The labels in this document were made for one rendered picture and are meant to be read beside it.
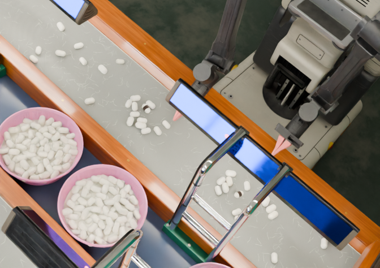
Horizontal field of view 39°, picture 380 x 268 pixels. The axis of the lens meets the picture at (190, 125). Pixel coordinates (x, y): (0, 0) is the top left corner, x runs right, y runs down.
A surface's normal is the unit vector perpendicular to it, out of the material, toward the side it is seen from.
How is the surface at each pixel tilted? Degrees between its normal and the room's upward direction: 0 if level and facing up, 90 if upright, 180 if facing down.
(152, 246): 0
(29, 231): 58
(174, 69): 0
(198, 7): 0
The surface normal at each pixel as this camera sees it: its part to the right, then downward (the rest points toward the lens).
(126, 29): 0.23, -0.54
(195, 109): -0.41, 0.18
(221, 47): -0.55, 0.58
